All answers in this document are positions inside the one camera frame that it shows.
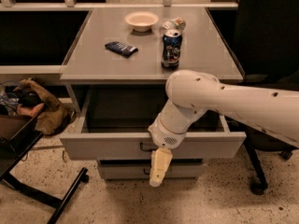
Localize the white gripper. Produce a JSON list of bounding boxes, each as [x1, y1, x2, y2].
[[148, 119, 186, 188]]

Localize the grey top drawer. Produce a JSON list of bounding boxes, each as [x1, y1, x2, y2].
[[61, 85, 246, 161]]

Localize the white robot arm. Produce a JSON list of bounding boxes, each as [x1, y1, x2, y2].
[[149, 70, 299, 187]]

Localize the grey drawer cabinet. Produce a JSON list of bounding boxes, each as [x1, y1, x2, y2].
[[59, 6, 245, 181]]

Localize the dark blue snack packet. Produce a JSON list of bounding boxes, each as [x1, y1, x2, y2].
[[105, 41, 138, 58]]

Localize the blue soda can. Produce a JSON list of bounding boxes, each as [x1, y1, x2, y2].
[[162, 29, 182, 69]]

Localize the brown cloth bag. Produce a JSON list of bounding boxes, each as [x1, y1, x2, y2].
[[13, 79, 72, 135]]

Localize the crumpled silver snack bag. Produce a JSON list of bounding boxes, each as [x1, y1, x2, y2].
[[159, 17, 186, 35]]

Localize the white bowl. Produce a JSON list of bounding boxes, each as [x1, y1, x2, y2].
[[125, 11, 159, 33]]

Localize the black rolling stand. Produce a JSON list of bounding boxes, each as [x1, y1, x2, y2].
[[0, 115, 90, 224]]

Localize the black office chair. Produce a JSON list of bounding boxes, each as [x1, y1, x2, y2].
[[214, 0, 299, 196]]

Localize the blue cables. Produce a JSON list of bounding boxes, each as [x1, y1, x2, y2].
[[0, 80, 21, 115]]

